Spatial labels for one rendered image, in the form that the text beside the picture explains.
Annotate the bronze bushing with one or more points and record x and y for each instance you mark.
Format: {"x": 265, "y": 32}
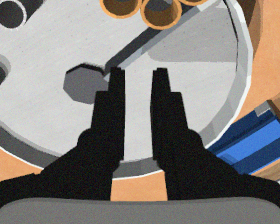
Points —
{"x": 162, "y": 19}
{"x": 193, "y": 2}
{"x": 120, "y": 10}

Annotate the grey round turntable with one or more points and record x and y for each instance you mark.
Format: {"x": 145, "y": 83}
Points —
{"x": 41, "y": 119}

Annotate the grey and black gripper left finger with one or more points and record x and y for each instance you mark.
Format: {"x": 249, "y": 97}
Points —
{"x": 82, "y": 172}

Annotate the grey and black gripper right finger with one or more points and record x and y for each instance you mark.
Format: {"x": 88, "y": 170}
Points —
{"x": 179, "y": 152}

